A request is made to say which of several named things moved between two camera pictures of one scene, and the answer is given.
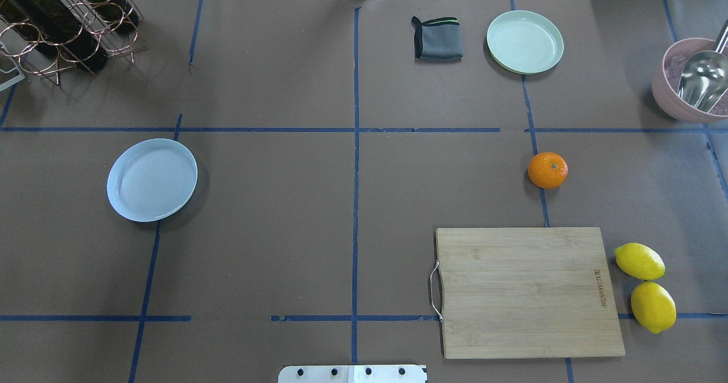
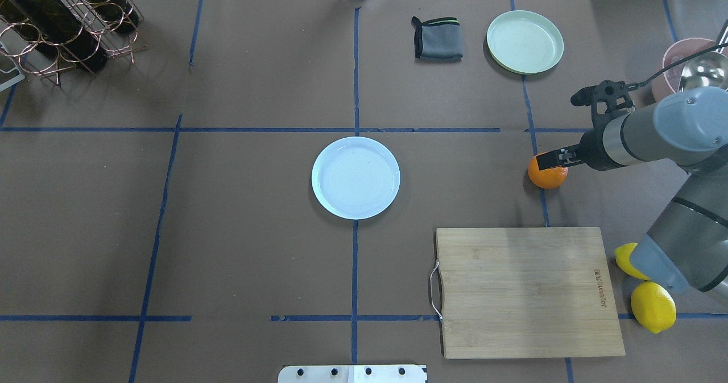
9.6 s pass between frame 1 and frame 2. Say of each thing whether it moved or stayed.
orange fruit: stayed
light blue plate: moved
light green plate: stayed
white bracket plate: stayed
